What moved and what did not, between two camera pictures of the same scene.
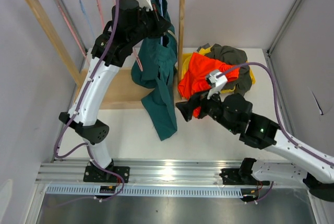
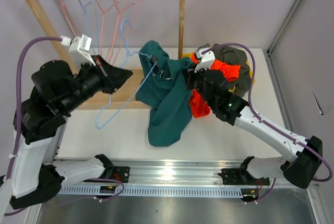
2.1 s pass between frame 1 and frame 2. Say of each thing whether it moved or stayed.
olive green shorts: stayed
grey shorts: stayed
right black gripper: moved
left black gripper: moved
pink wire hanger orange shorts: moved
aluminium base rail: stayed
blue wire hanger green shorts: moved
